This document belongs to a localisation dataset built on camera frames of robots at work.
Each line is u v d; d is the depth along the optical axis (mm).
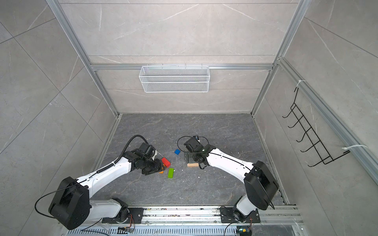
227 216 728
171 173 880
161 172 743
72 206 408
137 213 756
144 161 680
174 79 1002
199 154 614
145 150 680
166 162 906
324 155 606
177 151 977
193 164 904
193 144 657
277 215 748
